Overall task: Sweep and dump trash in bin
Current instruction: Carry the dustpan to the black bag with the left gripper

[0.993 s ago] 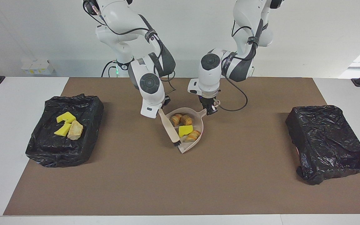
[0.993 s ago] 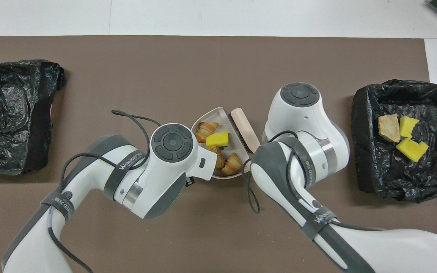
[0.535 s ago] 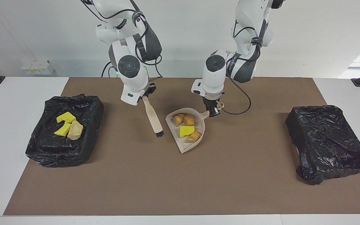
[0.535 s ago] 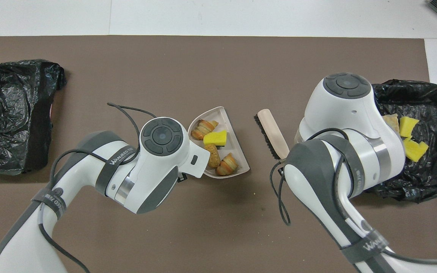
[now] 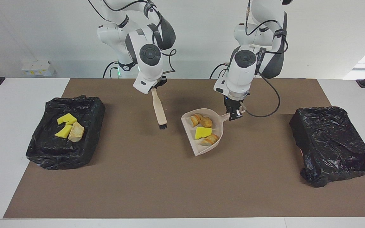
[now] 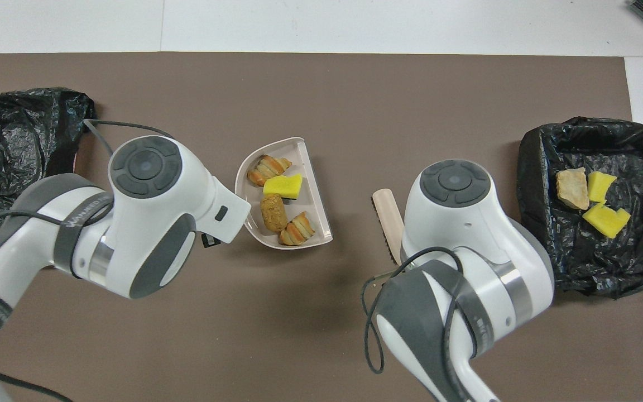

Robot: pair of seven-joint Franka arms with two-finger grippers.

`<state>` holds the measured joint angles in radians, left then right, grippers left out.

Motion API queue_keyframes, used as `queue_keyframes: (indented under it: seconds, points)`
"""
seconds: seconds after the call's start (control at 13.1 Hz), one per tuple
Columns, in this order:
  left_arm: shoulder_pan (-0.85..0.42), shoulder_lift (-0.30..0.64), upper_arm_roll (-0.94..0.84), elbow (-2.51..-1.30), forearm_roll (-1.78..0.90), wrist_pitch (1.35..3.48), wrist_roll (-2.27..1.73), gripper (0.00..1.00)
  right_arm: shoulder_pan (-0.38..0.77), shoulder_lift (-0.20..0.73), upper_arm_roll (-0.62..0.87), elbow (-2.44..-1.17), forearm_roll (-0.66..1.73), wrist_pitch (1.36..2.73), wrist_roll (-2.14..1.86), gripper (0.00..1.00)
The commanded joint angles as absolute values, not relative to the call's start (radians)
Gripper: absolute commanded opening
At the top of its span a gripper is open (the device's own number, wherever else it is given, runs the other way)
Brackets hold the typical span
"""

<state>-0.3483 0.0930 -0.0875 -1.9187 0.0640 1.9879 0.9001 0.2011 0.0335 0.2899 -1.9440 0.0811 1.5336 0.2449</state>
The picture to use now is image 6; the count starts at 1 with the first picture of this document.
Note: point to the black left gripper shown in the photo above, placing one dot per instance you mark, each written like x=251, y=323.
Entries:
x=210, y=240

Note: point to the brown fried nugget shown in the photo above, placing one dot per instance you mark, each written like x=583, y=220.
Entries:
x=273, y=214

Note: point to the pale lumpy bread chunk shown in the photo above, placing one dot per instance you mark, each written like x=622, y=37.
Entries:
x=297, y=229

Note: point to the yellow wedge sponge piece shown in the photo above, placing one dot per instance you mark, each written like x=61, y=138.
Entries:
x=285, y=187

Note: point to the orange striped bread piece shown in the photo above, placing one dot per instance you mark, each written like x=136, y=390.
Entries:
x=268, y=168

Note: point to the beige plastic dustpan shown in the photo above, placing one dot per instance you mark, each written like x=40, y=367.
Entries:
x=307, y=167

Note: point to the beige hand brush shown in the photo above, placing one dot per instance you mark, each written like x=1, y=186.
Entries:
x=389, y=220

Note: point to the tan bread chunk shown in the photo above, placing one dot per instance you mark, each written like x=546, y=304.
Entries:
x=572, y=188

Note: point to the small curved yellow sponge piece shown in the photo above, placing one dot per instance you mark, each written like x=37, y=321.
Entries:
x=600, y=186

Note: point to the yellow notched sponge piece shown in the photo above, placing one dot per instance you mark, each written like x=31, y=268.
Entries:
x=606, y=220

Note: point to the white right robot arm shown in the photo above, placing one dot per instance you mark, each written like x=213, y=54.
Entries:
x=466, y=251

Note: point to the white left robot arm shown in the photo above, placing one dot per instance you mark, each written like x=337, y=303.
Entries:
x=148, y=223

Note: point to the black bag lined bin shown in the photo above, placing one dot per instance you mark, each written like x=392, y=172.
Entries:
x=578, y=257
x=9, y=151

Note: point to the brown table mat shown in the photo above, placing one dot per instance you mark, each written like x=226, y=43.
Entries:
x=321, y=78

